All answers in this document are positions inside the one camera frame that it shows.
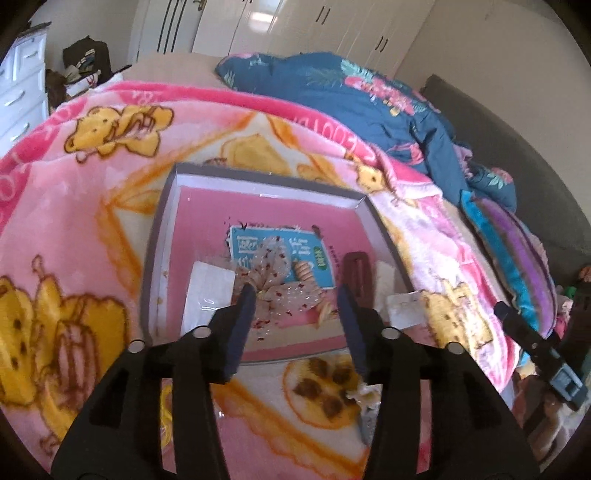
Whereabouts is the white jewelry card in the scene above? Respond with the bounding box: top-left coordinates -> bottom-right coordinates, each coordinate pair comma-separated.
181,261 -> 237,333

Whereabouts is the white earring card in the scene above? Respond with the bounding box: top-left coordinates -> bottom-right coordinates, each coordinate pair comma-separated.
387,291 -> 426,329

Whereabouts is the dark bag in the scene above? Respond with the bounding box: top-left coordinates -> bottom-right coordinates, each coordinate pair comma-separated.
62,39 -> 112,77

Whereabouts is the grey headboard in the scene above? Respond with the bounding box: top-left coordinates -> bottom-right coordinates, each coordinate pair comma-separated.
420,74 -> 591,287

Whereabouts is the grey cardboard box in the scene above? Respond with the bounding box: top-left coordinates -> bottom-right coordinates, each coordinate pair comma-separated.
140,162 -> 416,365

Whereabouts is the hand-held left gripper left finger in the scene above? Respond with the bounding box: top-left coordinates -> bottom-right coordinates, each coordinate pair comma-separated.
51,282 -> 257,480

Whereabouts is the white wardrobe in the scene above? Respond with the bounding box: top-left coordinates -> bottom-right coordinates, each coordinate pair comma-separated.
191,0 -> 435,79

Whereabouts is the brown hair clip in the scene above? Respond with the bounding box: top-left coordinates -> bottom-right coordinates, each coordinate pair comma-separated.
344,250 -> 374,310

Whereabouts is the blue floral duvet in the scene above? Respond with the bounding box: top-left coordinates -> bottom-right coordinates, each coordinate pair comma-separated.
215,52 -> 518,213

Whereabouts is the white drawer cabinet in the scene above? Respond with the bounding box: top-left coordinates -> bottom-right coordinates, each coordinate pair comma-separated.
0,23 -> 49,148

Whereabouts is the pink printed bear blanket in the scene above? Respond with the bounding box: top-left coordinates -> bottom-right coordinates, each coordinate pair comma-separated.
0,80 -> 522,472

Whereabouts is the striped blue purple pillow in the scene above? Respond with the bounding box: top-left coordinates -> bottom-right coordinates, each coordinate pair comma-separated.
462,194 -> 557,333

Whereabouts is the sheer dotted bow hair clip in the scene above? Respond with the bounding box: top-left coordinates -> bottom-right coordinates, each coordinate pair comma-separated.
228,235 -> 324,333

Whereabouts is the white door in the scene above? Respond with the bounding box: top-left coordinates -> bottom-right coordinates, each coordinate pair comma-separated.
139,0 -> 204,56

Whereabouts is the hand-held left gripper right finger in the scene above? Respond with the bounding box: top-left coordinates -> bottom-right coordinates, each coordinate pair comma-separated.
336,285 -> 541,480

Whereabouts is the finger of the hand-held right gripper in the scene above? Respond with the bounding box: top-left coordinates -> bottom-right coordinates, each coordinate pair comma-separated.
493,301 -> 557,370

